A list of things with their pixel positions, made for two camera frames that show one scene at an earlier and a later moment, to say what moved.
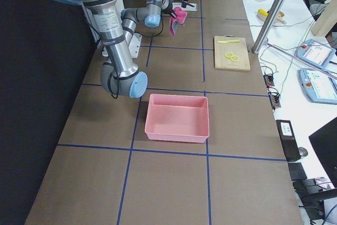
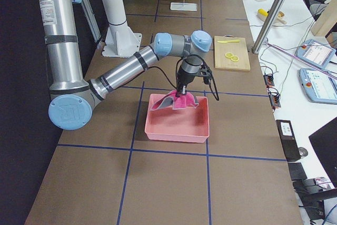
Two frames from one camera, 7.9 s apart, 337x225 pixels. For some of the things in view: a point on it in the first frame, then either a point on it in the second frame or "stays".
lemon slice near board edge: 229,55 stays
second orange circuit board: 275,100 stays
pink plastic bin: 177,118 stays
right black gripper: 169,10 -> 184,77
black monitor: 325,143 stays
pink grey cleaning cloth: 181,15 -> 173,101
